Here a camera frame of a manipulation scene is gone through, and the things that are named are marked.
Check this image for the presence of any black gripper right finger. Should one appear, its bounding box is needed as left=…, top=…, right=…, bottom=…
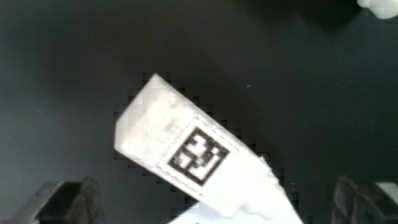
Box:
left=330, top=176, right=398, bottom=224

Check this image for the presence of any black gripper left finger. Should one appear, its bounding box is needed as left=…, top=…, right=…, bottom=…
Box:
left=7, top=177, right=104, bottom=224

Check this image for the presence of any white table leg fragment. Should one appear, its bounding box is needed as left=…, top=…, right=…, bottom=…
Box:
left=113, top=76, right=303, bottom=224

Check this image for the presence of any white sheet with tags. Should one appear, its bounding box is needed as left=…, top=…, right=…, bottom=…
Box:
left=167, top=202, right=236, bottom=224

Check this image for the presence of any white table leg with tag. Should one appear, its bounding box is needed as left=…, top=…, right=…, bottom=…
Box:
left=357, top=0, right=398, bottom=19

